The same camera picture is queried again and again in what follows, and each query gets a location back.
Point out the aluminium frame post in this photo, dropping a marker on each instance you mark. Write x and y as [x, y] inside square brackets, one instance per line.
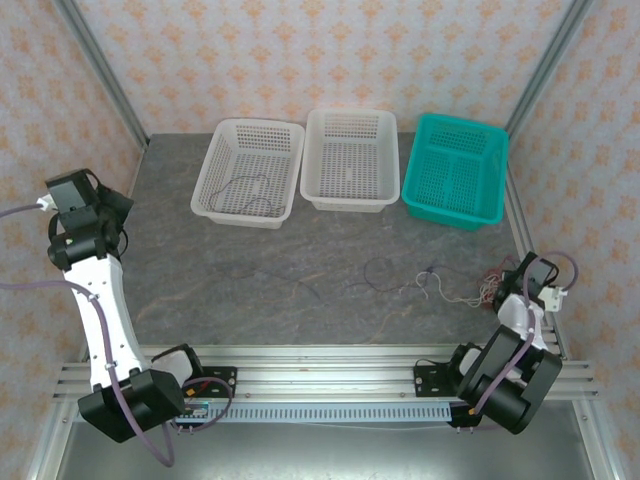
[98, 65]
[547, 65]

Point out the white perforated plastic basket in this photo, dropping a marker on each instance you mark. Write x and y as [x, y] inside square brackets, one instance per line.
[350, 160]
[250, 150]

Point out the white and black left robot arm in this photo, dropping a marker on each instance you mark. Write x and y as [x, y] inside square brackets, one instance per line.
[100, 300]

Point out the teal perforated plastic basket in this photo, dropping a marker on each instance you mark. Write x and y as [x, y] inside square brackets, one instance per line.
[455, 170]

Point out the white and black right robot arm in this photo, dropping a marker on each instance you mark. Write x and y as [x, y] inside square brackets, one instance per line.
[515, 312]

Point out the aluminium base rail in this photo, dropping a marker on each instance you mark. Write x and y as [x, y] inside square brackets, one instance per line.
[325, 372]

